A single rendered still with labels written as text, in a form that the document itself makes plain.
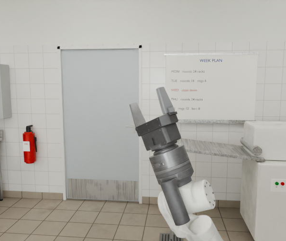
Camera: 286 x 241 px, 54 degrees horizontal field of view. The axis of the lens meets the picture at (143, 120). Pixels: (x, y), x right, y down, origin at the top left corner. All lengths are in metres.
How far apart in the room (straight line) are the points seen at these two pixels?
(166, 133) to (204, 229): 0.24
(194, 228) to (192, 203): 0.10
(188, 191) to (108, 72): 3.14
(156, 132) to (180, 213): 0.18
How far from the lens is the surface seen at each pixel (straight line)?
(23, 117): 4.11
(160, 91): 0.62
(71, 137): 3.90
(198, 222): 0.73
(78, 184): 4.05
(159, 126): 0.62
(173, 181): 0.61
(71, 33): 3.84
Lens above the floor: 1.60
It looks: 8 degrees down
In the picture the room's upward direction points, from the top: straight up
